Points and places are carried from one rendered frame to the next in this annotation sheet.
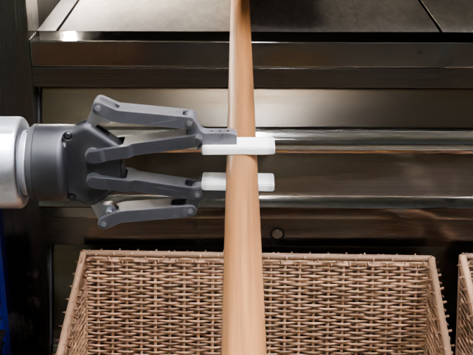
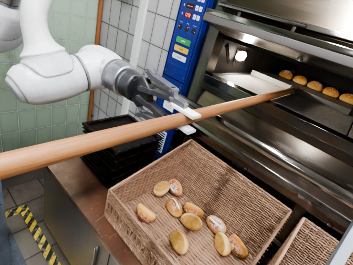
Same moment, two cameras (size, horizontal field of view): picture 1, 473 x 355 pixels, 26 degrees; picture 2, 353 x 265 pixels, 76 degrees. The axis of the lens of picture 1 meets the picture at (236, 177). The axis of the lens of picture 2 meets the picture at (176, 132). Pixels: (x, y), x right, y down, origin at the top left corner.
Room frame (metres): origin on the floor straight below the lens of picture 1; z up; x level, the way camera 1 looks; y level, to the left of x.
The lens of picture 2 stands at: (0.53, -0.26, 1.40)
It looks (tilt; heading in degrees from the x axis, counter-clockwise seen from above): 28 degrees down; 33
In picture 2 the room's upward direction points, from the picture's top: 17 degrees clockwise
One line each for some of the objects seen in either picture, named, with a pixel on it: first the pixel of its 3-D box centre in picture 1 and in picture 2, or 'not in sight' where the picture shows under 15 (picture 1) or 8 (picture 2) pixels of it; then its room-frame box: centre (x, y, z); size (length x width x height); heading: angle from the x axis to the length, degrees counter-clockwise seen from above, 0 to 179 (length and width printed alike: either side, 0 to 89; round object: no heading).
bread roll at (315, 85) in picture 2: not in sight; (315, 85); (2.36, -0.03, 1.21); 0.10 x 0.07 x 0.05; 93
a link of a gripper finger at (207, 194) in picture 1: (210, 198); not in sight; (0.92, 0.03, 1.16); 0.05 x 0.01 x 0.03; 90
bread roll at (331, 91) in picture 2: not in sight; (331, 91); (2.36, -0.13, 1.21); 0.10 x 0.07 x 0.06; 93
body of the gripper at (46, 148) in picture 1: (77, 163); (139, 89); (0.92, 0.15, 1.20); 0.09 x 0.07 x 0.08; 90
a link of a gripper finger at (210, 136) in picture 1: (210, 127); (178, 98); (0.92, 0.02, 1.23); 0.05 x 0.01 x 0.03; 90
